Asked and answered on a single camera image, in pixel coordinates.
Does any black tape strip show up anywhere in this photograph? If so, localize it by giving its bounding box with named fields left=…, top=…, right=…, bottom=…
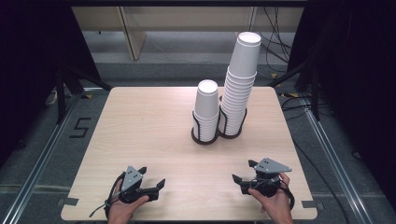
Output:
left=57, top=197, right=79, bottom=207
left=301, top=200, right=325, bottom=210

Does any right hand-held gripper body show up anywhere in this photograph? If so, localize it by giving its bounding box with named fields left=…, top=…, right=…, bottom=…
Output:
left=241, top=157, right=293, bottom=198

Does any person's right hand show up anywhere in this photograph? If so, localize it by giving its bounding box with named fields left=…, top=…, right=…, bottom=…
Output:
left=247, top=172, right=295, bottom=224

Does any black floor cable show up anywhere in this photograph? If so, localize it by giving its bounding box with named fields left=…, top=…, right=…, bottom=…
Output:
left=280, top=95, right=352, bottom=224

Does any bundle of black cables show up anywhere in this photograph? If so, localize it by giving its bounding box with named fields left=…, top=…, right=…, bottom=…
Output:
left=251, top=6, right=295, bottom=78

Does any black wire cup holder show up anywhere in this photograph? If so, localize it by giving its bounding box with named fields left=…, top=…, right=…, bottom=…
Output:
left=191, top=104, right=248, bottom=146

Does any aluminium floor rail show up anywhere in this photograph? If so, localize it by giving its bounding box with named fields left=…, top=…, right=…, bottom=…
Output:
left=298, top=96, right=379, bottom=224
left=0, top=91, right=85, bottom=224

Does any short stack of paper cups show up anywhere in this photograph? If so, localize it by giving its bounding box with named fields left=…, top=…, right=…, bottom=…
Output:
left=191, top=78, right=220, bottom=144

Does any right hand-held gripper cable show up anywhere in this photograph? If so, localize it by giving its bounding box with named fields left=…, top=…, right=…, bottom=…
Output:
left=277, top=179, right=296, bottom=211

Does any left hand-held gripper cable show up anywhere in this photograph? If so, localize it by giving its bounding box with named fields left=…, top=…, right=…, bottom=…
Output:
left=89, top=172, right=126, bottom=218

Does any black metal stand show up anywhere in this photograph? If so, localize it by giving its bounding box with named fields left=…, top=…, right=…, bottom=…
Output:
left=55, top=63, right=114, bottom=124
left=266, top=57, right=323, bottom=121

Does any tall stack of paper cups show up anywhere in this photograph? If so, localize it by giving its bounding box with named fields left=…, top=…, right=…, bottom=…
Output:
left=218, top=31, right=262, bottom=137

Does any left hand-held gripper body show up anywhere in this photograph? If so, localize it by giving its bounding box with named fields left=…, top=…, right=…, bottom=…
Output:
left=120, top=165, right=159, bottom=204

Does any person's left hand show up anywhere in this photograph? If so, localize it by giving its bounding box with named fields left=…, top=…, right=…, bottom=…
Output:
left=106, top=178, right=150, bottom=224

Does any hand-held gripper cable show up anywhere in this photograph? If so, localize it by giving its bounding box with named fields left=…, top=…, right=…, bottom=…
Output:
left=89, top=172, right=126, bottom=218
left=277, top=179, right=296, bottom=211

